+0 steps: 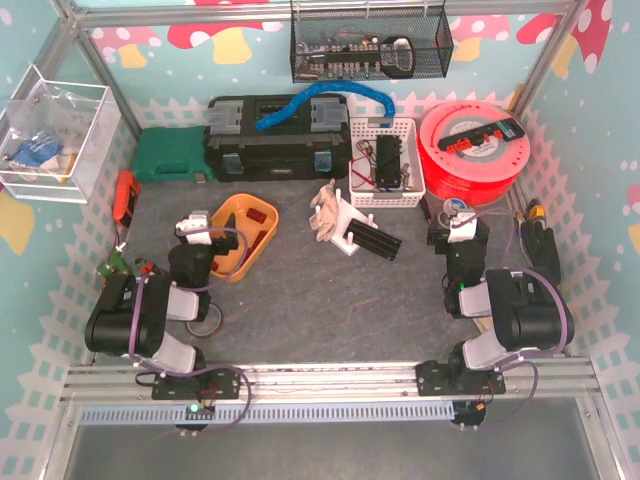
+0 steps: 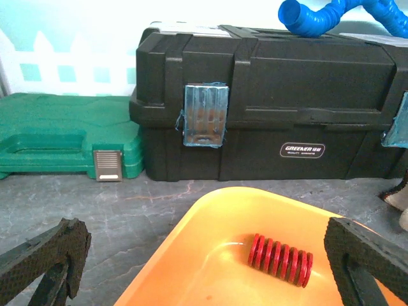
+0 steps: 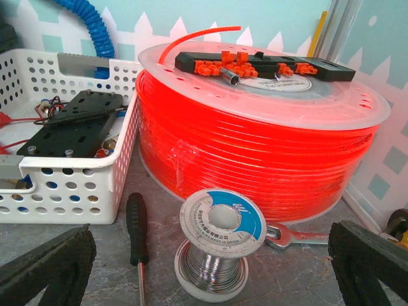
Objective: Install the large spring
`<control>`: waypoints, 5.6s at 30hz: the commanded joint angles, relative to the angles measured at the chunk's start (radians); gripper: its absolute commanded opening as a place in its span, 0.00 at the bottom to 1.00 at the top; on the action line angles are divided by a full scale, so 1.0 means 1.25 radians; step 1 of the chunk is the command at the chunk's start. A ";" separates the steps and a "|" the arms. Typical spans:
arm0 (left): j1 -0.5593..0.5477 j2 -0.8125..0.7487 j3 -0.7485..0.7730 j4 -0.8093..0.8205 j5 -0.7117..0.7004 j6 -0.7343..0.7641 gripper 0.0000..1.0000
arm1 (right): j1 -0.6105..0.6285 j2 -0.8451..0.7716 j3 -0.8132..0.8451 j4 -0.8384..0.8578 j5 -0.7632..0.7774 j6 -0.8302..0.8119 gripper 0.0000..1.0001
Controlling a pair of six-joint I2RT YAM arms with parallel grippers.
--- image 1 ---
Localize red large spring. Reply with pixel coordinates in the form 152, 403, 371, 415
246, 208, 267, 224

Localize black aluminium extrusion block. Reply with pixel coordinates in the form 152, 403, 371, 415
343, 218, 402, 261

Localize beige work glove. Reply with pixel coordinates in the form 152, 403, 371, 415
309, 179, 339, 242

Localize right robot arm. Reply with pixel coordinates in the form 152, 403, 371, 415
427, 209, 575, 389

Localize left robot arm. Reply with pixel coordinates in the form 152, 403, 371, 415
84, 211, 248, 378

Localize orange plastic tray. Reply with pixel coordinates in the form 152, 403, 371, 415
210, 193, 280, 283

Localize red filament spool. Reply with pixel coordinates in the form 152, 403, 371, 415
417, 100, 531, 206

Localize orange black meter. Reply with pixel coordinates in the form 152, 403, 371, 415
112, 170, 141, 228

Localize green tool case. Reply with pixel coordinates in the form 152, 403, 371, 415
131, 126, 215, 183

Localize white plastic basket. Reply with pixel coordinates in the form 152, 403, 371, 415
348, 117, 426, 208

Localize brown tape roll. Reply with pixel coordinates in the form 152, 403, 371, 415
185, 304, 224, 339

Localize black power strip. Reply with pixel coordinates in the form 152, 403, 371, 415
437, 118, 525, 154

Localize white peg base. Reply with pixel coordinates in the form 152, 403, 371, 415
329, 188, 379, 256

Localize black tool box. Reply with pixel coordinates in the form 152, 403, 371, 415
203, 93, 352, 182

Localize clear acrylic box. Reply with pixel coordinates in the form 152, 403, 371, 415
1, 65, 121, 204

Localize blue white glove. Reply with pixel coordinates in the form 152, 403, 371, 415
9, 131, 64, 173

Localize small solder wire spool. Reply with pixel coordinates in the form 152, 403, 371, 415
437, 198, 467, 229

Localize orange handled pliers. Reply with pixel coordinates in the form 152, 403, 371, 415
134, 257, 166, 276

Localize blue corrugated hose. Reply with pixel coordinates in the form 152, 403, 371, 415
254, 82, 396, 132

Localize black wire mesh basket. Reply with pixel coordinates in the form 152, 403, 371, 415
290, 6, 454, 83

